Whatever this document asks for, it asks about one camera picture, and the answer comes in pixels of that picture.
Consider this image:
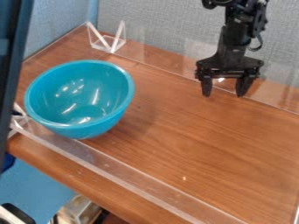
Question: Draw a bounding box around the clear box under table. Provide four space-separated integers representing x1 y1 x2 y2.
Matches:
52 194 103 224

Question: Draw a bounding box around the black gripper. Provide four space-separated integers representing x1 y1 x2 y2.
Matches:
195 55 265 97

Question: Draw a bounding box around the clear acrylic back barrier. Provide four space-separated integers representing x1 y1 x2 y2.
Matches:
116 40 299 114

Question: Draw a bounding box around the clear acrylic barrier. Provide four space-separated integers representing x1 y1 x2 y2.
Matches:
116 40 299 114
18 117 247 224

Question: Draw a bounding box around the clear acrylic left bracket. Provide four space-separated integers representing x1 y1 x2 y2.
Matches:
8 103 28 137

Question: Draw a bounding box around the clear acrylic corner bracket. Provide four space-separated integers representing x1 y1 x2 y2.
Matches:
87 20 127 53

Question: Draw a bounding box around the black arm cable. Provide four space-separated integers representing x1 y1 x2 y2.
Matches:
247 33 266 53

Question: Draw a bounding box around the black object bottom left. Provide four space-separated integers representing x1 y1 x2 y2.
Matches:
0 203 36 224

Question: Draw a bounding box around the dark blue foreground post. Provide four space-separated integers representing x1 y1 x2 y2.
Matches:
0 0 34 175

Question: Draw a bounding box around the blue plastic bowl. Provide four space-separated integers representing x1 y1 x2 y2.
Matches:
23 59 136 139

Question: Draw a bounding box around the clear acrylic front barrier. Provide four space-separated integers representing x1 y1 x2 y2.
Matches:
18 117 247 224

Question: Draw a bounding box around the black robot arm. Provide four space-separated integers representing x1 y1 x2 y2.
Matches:
195 0 270 97

